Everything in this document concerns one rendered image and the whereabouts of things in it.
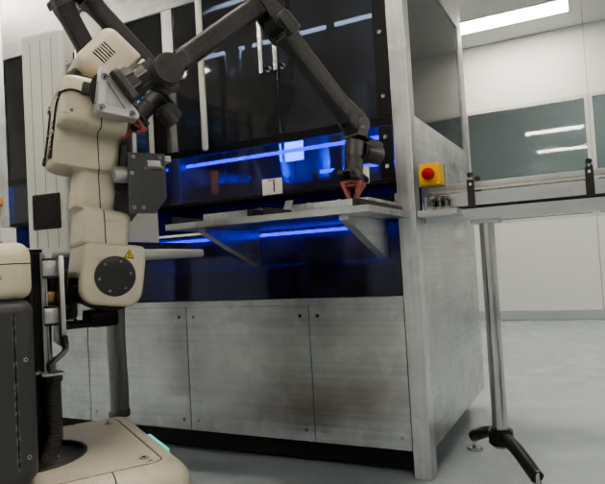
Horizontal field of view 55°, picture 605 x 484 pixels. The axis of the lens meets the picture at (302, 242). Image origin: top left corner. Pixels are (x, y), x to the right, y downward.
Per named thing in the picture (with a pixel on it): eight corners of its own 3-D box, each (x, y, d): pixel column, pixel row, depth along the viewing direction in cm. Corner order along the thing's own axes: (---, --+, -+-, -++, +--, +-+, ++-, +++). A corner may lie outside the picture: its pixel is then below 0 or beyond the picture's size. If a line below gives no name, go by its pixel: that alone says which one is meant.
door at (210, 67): (181, 152, 239) (173, 10, 241) (280, 134, 218) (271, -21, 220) (180, 151, 239) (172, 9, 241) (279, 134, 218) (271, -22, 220)
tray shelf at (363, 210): (245, 233, 233) (245, 228, 233) (418, 218, 201) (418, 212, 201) (165, 230, 190) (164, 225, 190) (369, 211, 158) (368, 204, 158)
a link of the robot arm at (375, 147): (343, 122, 184) (359, 116, 177) (372, 131, 190) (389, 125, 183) (339, 159, 183) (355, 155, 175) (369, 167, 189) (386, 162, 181)
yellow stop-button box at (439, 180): (424, 188, 199) (423, 167, 199) (446, 185, 195) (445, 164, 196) (419, 186, 192) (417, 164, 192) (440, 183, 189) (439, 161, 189)
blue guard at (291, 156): (11, 224, 285) (9, 186, 285) (396, 178, 197) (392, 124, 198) (10, 224, 284) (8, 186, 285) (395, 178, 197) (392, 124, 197)
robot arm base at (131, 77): (101, 84, 148) (111, 69, 137) (126, 68, 151) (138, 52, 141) (123, 112, 150) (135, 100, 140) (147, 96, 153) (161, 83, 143)
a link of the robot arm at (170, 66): (253, -8, 170) (269, -23, 161) (280, 33, 174) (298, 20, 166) (136, 73, 151) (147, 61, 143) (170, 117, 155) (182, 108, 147)
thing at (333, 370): (150, 386, 373) (143, 248, 376) (486, 405, 280) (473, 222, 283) (9, 431, 283) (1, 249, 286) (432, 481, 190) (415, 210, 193)
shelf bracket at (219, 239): (254, 265, 221) (253, 230, 222) (261, 265, 220) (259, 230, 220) (200, 269, 191) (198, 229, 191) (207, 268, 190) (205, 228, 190)
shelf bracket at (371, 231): (380, 258, 199) (378, 220, 199) (389, 257, 197) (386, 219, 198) (341, 260, 168) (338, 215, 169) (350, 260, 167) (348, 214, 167)
